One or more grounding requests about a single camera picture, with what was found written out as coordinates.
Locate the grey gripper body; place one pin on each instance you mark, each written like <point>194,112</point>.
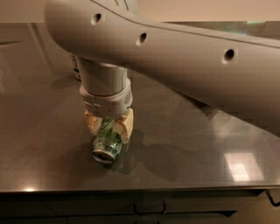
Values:
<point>105,103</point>

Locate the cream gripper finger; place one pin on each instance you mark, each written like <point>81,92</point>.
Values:
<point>93,123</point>
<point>123,125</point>

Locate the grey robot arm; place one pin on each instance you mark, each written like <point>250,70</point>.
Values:
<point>235,73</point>

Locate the white green upright soda can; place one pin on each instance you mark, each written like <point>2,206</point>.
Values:
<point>74,66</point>

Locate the black drawer handle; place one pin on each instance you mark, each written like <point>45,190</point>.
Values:
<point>153,207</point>

